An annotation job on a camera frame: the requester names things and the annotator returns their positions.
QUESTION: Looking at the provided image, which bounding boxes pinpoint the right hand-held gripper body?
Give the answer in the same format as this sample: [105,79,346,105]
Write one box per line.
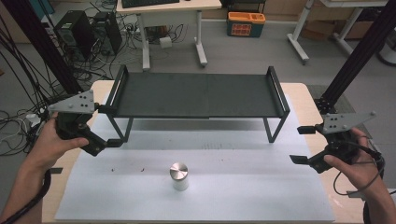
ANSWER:
[307,111,377,175]

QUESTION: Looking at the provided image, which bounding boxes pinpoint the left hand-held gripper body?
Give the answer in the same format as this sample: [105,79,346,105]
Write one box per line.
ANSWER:
[48,90,107,157]

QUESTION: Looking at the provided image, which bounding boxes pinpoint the white can with metal lid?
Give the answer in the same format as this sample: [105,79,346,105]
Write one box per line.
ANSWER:
[169,161,190,191]

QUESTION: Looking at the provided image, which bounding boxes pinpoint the black metal shelf rack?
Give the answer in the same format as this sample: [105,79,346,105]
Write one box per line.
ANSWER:
[105,64,291,145]

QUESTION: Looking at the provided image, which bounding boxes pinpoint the person's left hand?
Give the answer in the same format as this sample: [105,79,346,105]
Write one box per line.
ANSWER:
[27,111,90,174]

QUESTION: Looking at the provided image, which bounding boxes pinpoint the person's right hand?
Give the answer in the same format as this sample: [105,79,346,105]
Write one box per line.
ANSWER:
[323,127,386,191]

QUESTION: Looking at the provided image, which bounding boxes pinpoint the grey tape piece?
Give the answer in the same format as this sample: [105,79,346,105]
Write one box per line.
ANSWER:
[346,189,366,201]

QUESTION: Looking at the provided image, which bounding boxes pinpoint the black computer tower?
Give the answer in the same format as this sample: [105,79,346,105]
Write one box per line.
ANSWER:
[91,11,123,57]
[53,9,96,63]

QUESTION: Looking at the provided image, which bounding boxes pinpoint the white power adapter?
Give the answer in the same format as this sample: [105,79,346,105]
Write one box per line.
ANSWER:
[159,35,173,49]

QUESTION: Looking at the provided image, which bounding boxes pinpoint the cardboard box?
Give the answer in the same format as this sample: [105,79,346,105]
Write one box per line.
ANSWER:
[303,19,375,41]

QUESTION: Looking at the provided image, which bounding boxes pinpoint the white table mat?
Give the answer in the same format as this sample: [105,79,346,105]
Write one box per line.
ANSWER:
[54,92,336,223]

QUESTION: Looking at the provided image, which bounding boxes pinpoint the white-legged wooden desk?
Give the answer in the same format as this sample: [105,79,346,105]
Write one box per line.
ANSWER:
[116,0,223,72]

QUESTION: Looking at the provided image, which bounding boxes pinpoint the black keyboard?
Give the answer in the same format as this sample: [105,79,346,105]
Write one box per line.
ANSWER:
[120,0,181,9]

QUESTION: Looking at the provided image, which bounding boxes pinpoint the orange and teal toolbox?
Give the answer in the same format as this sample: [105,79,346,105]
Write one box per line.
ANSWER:
[226,11,267,38]

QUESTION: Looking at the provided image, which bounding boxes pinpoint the bundle of black floor cables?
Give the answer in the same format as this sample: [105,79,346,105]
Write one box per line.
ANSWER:
[0,13,76,157]

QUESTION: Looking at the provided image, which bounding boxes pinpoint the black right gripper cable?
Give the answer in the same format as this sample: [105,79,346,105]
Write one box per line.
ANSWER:
[332,139,387,197]

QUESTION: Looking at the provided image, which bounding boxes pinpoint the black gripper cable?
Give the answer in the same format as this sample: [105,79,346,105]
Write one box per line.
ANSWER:
[332,139,387,197]
[0,168,52,224]

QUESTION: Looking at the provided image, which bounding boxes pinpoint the black aluminium post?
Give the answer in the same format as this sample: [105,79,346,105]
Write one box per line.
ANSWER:
[1,0,84,95]
[313,0,396,115]

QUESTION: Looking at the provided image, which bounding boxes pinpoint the white desk frame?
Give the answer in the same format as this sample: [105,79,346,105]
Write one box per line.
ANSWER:
[286,0,389,65]

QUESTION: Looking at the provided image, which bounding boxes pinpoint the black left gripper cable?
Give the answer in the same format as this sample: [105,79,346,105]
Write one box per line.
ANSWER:
[0,168,52,224]

